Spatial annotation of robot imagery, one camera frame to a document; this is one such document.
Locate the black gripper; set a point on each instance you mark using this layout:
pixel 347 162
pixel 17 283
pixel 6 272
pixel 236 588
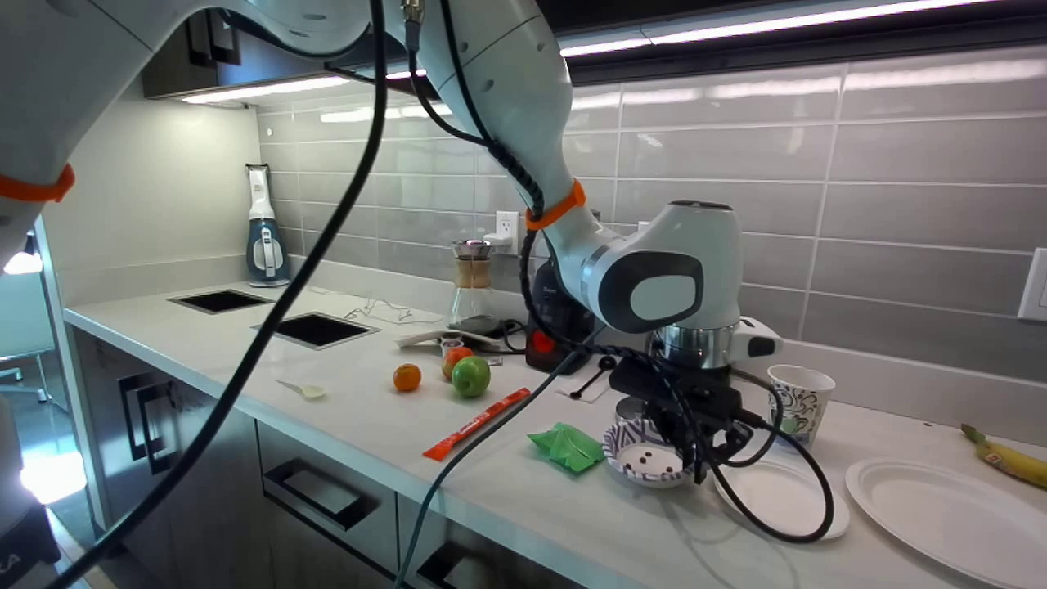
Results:
pixel 695 410

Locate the blue patterned paper bowl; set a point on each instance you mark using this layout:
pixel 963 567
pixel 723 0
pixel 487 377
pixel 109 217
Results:
pixel 624 444

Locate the small white paper plate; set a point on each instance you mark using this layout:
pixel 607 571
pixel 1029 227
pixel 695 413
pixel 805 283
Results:
pixel 782 494

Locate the glass pour over carafe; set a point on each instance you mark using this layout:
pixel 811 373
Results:
pixel 472 283

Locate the large white paper plate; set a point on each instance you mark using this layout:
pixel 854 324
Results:
pixel 955 521

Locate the coffee beans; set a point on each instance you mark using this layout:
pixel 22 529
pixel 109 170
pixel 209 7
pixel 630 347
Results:
pixel 651 457

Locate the green packet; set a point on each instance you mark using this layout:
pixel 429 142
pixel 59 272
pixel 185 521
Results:
pixel 568 449

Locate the patterned paper cup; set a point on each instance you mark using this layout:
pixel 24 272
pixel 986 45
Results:
pixel 804 397

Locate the black measuring spoon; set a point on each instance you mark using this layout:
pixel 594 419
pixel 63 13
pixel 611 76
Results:
pixel 604 367

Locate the black coffee grinder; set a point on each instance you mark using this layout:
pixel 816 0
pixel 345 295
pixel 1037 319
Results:
pixel 556 324

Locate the green apple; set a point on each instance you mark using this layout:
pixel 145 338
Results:
pixel 472 377

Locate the orange red strip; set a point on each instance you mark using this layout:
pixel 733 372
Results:
pixel 487 416

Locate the red orange apple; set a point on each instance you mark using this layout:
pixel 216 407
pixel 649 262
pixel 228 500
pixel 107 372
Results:
pixel 454 357

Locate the white outlet with charger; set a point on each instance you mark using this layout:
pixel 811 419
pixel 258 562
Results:
pixel 505 238

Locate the small orange fruit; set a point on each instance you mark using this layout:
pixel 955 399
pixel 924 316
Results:
pixel 407 377

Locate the yellow banana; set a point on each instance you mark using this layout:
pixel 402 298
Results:
pixel 1009 460

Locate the white plastic spoon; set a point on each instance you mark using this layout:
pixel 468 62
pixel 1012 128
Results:
pixel 311 393

